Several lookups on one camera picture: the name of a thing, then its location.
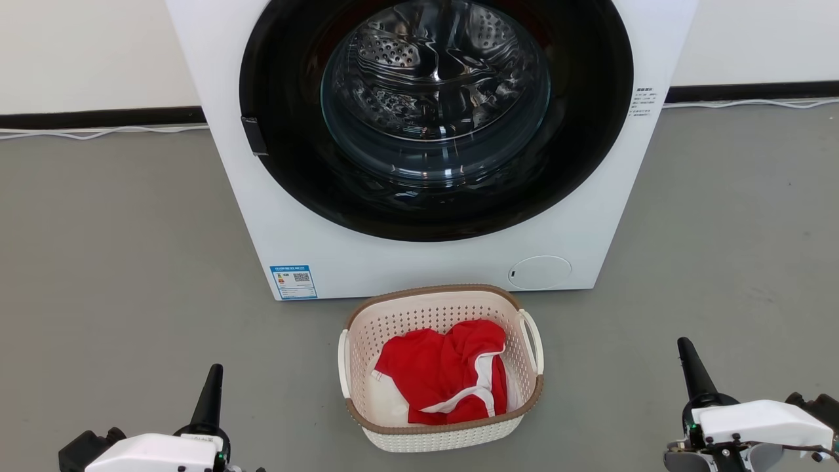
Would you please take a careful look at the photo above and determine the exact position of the round white filter cover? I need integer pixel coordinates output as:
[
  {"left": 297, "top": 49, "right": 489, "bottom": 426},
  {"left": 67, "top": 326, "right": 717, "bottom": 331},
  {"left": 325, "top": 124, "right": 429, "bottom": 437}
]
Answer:
[{"left": 508, "top": 255, "right": 572, "bottom": 291}]

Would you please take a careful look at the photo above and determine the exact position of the black door latch handle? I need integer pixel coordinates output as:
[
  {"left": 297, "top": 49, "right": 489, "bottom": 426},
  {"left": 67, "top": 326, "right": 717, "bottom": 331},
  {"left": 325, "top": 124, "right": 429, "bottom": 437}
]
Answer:
[{"left": 241, "top": 116, "right": 269, "bottom": 157}]

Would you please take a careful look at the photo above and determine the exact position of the white front-load washing machine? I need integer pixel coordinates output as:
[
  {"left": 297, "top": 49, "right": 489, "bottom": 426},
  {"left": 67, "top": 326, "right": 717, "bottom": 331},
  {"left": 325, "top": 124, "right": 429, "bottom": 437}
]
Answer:
[{"left": 164, "top": 0, "right": 699, "bottom": 301}]

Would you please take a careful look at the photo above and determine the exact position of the red garment with white trim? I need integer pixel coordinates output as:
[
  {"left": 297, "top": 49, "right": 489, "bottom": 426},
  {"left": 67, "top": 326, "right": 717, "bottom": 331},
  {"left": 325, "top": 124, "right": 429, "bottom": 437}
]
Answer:
[{"left": 374, "top": 319, "right": 509, "bottom": 425}]

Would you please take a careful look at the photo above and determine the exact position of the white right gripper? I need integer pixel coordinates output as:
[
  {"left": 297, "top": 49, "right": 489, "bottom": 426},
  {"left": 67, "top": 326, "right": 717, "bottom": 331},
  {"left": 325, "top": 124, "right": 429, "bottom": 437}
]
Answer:
[{"left": 663, "top": 337, "right": 834, "bottom": 472}]

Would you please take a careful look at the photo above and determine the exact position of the cream brown-rimmed laundry basket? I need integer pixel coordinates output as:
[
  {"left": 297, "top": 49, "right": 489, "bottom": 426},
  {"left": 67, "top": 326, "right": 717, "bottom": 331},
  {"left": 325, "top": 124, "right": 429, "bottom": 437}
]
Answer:
[{"left": 338, "top": 284, "right": 545, "bottom": 453}]

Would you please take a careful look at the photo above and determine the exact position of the steel perforated washer drum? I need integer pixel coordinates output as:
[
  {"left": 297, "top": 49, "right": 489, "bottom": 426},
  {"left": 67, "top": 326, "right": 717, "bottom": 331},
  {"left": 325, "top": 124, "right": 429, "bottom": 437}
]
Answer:
[{"left": 326, "top": 0, "right": 543, "bottom": 142}]

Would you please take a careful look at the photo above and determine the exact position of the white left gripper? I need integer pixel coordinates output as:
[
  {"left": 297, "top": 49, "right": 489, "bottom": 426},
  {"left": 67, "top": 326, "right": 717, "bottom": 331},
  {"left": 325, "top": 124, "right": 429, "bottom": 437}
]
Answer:
[{"left": 85, "top": 364, "right": 230, "bottom": 472}]

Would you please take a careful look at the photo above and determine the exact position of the black round washer door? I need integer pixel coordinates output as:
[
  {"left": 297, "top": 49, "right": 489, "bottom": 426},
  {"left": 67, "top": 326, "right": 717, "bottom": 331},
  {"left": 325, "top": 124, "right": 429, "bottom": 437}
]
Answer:
[{"left": 239, "top": 0, "right": 634, "bottom": 243}]

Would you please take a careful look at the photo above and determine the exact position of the blue energy label sticker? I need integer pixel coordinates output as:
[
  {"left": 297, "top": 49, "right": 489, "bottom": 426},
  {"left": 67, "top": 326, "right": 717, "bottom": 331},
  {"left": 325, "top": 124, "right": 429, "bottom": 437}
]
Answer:
[{"left": 269, "top": 265, "right": 318, "bottom": 301}]

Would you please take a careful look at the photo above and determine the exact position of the thin black right gripper cable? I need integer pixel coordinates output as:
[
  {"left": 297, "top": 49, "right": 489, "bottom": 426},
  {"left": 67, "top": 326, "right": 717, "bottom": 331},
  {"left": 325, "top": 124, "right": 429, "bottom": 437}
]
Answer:
[{"left": 741, "top": 441, "right": 839, "bottom": 460}]

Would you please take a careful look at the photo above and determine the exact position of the white floor cable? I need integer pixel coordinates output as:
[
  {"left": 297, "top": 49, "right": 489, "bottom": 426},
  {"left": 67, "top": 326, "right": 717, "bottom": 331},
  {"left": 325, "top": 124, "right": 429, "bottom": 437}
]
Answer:
[
  {"left": 0, "top": 125, "right": 209, "bottom": 141},
  {"left": 662, "top": 98, "right": 839, "bottom": 110}
]

